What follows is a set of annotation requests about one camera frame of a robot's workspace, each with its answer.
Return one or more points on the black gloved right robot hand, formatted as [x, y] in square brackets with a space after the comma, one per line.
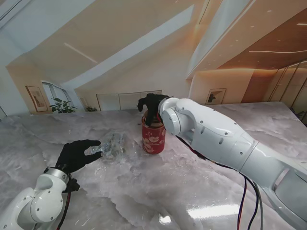
[152, 104]

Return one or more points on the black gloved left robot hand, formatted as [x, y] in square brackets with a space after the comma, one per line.
[74, 155]

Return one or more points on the red floral tea tin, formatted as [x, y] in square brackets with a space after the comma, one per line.
[153, 141]

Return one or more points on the clear plastic bag of tea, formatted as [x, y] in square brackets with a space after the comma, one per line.
[115, 146]

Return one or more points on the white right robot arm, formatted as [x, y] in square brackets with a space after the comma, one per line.
[227, 143]

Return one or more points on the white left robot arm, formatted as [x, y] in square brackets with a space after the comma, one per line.
[36, 203]

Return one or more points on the small green plant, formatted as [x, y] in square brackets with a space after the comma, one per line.
[91, 109]

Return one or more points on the large green potted plant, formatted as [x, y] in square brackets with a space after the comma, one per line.
[62, 106]

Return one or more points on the framed picture with dark shape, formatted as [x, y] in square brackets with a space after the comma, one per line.
[216, 96]

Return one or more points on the arched window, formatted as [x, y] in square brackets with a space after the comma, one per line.
[56, 92]

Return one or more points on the framed picture with beige shapes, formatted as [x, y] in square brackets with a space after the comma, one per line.
[37, 98]

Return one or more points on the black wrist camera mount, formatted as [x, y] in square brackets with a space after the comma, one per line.
[73, 186]

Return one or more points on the white panelled wall cabinet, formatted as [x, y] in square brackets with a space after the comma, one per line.
[120, 100]

